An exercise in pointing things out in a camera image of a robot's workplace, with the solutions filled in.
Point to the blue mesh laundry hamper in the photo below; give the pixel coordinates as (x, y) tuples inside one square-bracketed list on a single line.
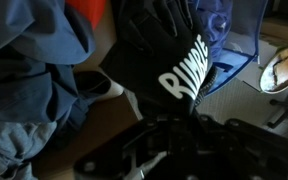
[(240, 40)]

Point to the white rounded tube object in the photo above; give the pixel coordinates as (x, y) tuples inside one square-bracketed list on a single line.
[(114, 88)]

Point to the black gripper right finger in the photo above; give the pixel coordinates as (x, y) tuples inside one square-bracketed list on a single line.
[(250, 153)]

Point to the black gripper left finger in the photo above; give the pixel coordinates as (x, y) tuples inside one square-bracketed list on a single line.
[(144, 146)]

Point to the round decorated tray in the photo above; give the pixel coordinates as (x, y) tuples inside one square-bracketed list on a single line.
[(282, 70)]

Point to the orange fabric item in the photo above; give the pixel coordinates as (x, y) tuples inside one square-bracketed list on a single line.
[(85, 10)]

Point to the navy blue garment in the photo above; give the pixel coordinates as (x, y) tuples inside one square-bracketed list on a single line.
[(30, 56)]

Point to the light blue grey sweatshirt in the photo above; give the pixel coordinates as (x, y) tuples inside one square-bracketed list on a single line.
[(14, 150)]

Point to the black glove with white print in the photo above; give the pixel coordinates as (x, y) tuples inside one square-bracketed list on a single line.
[(157, 56)]

